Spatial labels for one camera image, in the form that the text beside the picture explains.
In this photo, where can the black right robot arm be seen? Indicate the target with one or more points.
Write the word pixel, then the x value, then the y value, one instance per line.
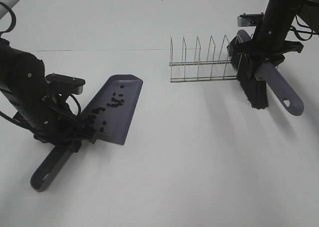
pixel 308 12

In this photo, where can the chrome wire dish rack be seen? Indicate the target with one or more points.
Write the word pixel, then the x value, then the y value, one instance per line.
pixel 199 63

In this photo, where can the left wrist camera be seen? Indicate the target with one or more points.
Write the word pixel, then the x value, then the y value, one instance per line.
pixel 63 84

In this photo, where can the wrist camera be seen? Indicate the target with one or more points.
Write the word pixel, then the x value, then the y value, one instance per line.
pixel 63 84
pixel 247 20

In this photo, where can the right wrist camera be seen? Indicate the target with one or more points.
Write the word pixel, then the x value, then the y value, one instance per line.
pixel 247 20

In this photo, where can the pile of coffee beans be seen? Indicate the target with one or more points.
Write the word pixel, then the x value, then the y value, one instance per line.
pixel 105 111

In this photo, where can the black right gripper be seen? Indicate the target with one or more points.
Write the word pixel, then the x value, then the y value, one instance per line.
pixel 269 37

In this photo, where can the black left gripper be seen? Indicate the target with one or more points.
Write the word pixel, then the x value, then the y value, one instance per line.
pixel 41 111

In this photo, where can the purple brush black bristles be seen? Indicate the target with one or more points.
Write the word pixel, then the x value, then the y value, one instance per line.
pixel 255 73

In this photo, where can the purple plastic dustpan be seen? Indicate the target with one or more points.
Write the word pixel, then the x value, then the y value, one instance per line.
pixel 65 147

